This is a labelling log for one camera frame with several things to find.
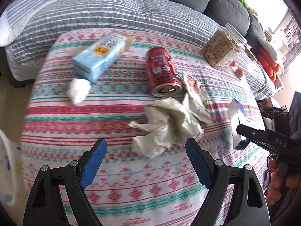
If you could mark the white plastic trash bin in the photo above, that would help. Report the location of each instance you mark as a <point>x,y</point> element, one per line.
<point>7,169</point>

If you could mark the bookshelf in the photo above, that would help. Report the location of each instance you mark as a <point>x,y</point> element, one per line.
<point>291,35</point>

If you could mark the light blue carton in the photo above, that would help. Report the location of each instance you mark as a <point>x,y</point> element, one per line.
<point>101,54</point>

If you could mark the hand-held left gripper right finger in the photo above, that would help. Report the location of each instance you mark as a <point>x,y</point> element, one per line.
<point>197,162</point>

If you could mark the small orange fruit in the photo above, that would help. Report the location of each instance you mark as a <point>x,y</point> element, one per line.
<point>232,63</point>
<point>239,72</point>

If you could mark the red drink can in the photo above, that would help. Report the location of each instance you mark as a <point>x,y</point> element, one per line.
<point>163,73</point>

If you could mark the grey-green plush toy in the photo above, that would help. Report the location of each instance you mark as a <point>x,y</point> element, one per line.
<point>253,13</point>

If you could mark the white cushion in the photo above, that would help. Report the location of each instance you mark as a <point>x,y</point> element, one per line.
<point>268,47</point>

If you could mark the red and white wrapper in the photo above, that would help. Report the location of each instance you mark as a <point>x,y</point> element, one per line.
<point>192,86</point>

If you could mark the beige paper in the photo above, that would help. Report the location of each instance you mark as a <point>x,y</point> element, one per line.
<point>169,124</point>

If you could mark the crumpled white tissue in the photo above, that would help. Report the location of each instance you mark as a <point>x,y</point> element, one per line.
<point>77,89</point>

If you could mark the clear container bamboo lid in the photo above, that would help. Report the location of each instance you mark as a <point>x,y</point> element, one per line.
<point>249,62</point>

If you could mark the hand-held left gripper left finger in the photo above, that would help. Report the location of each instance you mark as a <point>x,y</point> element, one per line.
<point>94,162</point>

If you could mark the blue and white box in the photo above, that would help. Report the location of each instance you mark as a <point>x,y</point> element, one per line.
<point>237,122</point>

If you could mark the person's right hand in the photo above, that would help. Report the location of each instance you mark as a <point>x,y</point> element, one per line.
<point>275,186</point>

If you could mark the orange segmented cushion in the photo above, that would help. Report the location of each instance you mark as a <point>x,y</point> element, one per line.
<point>268,64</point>

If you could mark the white and green wrapper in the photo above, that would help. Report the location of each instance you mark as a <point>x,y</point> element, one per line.
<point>199,109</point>

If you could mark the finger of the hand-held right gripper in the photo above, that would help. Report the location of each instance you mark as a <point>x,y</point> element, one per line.
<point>254,135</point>

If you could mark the grey sofa with striped cover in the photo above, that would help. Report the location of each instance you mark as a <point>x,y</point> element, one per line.
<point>94,11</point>

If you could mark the patterned tablecloth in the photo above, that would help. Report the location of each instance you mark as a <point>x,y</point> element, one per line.
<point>131,188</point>

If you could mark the clear jar of grains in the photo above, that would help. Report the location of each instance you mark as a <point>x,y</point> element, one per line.
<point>222,49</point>

